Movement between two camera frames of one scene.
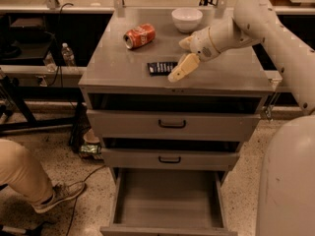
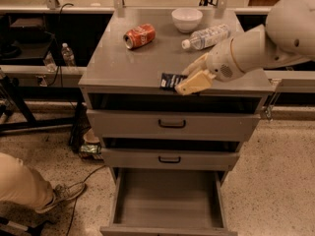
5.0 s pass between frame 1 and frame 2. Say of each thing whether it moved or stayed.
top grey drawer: stayed
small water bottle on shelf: stayed
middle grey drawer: stayed
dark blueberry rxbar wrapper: moved
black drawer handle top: stayed
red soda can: stayed
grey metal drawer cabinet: stayed
